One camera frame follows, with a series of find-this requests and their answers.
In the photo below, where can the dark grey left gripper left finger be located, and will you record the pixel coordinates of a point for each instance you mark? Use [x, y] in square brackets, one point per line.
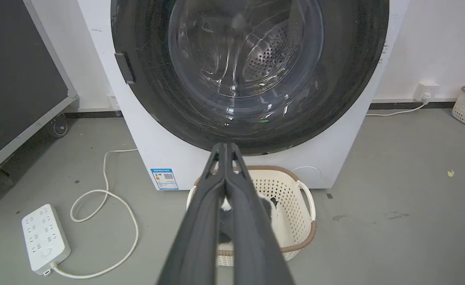
[200, 233]

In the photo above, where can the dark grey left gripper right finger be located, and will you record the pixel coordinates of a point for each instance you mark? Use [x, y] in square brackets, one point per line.
[252, 237]

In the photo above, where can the white front-load washing machine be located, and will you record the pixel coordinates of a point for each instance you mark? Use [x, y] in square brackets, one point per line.
[165, 150]

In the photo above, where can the black round washing machine door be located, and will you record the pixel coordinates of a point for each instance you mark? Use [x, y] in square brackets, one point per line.
[169, 99]

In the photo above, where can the dark clothing in basket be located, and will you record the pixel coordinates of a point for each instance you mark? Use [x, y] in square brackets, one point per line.
[268, 206]

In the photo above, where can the white perforated laundry basket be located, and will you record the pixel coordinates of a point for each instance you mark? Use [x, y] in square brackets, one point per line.
[291, 198]

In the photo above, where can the blue energy label sticker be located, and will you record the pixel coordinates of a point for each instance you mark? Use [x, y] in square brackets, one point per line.
[164, 179]

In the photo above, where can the white power strip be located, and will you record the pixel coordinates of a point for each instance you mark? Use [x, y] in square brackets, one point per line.
[44, 238]

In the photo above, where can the black caster wheel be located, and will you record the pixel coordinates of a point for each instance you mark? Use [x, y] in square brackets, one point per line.
[59, 126]

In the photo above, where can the white wall socket with plug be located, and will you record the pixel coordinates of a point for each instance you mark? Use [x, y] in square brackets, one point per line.
[426, 91]

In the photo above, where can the black board with metal frame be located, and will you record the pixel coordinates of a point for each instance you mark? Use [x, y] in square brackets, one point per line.
[14, 75]

